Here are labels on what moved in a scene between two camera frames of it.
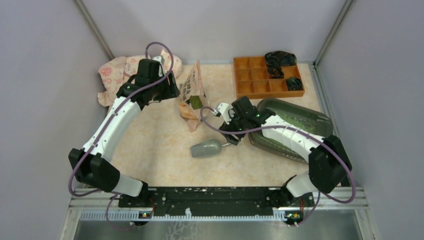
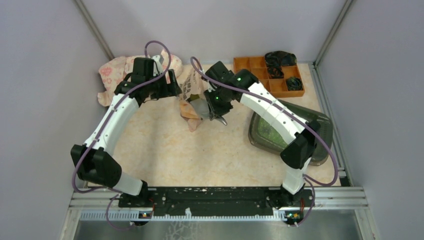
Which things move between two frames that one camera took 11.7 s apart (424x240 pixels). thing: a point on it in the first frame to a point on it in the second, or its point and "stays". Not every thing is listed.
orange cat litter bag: [193, 100] stays
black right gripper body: [237, 123] to [219, 103]
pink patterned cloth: [115, 71] stays
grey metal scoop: [206, 148] to [201, 107]
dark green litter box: [312, 121] stays
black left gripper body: [163, 90] stays
